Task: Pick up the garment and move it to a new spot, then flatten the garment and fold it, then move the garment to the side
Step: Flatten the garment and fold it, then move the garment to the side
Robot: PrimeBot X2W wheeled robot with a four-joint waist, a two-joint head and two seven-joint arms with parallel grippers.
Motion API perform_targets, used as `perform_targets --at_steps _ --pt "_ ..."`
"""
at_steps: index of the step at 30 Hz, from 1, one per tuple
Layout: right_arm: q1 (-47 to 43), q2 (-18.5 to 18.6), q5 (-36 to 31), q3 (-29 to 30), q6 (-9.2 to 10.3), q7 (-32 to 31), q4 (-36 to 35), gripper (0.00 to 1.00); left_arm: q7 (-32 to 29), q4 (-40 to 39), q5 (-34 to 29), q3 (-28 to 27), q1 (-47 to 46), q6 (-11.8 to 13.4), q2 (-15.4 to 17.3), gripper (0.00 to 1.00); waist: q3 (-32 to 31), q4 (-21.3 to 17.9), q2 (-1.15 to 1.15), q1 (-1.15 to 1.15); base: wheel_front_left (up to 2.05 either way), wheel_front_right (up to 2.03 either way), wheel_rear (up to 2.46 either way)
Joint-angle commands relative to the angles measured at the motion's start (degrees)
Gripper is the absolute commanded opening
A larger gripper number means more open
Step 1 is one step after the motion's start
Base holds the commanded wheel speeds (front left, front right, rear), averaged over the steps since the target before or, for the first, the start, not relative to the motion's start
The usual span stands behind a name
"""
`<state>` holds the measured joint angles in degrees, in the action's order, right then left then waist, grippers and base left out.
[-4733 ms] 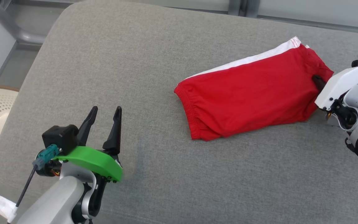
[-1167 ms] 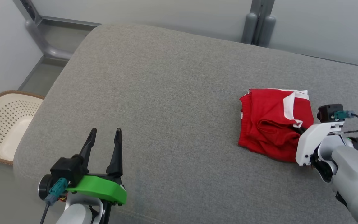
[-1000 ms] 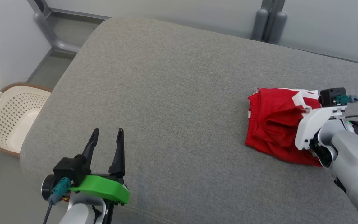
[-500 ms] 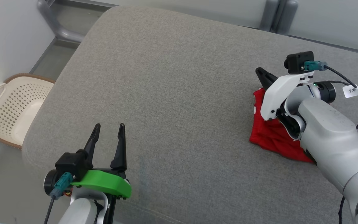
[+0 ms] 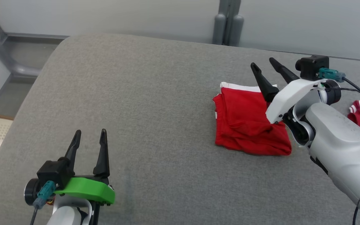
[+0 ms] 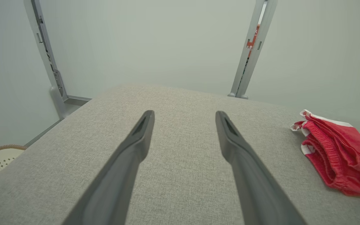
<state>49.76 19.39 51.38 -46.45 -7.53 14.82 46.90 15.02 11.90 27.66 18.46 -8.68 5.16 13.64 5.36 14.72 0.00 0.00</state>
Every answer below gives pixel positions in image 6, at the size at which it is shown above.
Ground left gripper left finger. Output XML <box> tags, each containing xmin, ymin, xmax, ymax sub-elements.
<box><xmin>62</xmin><ymin>110</ymin><xmax>155</xmax><ymax>225</ymax></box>

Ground grey double partition post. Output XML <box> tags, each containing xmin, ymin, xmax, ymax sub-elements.
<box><xmin>228</xmin><ymin>0</ymin><xmax>278</xmax><ymax>100</ymax></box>

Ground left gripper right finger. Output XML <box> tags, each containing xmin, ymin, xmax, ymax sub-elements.
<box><xmin>216</xmin><ymin>111</ymin><xmax>307</xmax><ymax>225</ymax></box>

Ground grey partition base rail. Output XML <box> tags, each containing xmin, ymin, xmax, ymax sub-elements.
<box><xmin>64</xmin><ymin>95</ymin><xmax>92</xmax><ymax>107</ymax></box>

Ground red shorts with white trim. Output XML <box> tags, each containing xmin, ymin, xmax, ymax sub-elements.
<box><xmin>290</xmin><ymin>109</ymin><xmax>360</xmax><ymax>200</ymax></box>

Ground grey corner partition post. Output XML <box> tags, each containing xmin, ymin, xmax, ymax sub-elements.
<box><xmin>24</xmin><ymin>0</ymin><xmax>69</xmax><ymax>119</ymax></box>

